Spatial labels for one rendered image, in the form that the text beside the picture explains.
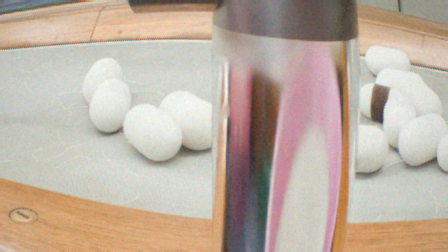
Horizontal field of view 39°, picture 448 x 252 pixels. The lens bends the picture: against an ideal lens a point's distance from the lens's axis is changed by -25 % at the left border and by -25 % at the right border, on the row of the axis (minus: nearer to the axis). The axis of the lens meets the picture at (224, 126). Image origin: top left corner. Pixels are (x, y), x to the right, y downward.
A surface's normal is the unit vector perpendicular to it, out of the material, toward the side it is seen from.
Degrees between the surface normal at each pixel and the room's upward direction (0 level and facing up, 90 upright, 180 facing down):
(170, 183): 0
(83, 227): 0
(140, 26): 45
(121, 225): 0
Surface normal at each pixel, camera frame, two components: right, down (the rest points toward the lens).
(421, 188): 0.00, -0.95
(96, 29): -0.14, -0.45
